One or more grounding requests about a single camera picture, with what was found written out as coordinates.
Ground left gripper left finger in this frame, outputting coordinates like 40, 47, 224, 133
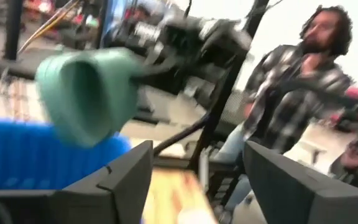
0, 139, 154, 224

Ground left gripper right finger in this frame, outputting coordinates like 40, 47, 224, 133
243, 140, 358, 224

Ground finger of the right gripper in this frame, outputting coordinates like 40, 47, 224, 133
129, 57, 175, 79

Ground green foam slide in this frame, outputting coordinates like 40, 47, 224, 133
35, 48, 146, 149

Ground blue plastic bin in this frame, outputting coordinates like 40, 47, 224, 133
0, 117, 134, 191

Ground black metal pole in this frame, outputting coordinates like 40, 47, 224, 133
187, 0, 270, 172

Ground person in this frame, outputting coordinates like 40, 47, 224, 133
216, 4, 358, 215

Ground black aluminium frame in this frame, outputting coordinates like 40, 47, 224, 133
152, 114, 211, 157

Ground orange cable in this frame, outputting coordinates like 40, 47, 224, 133
16, 0, 81, 55

